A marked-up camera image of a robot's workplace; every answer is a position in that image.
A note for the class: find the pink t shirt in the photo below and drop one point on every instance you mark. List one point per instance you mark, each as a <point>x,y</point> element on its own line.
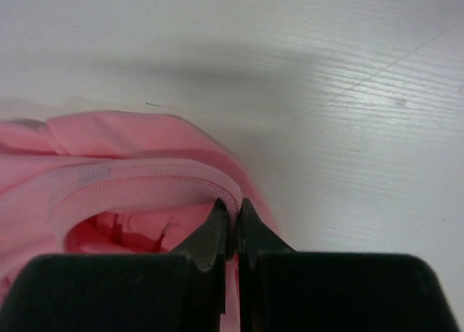
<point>111,183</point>

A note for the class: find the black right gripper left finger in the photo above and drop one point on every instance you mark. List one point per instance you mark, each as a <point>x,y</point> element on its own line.
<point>181,290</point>

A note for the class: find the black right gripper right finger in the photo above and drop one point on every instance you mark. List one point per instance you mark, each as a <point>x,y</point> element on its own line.
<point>281,289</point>

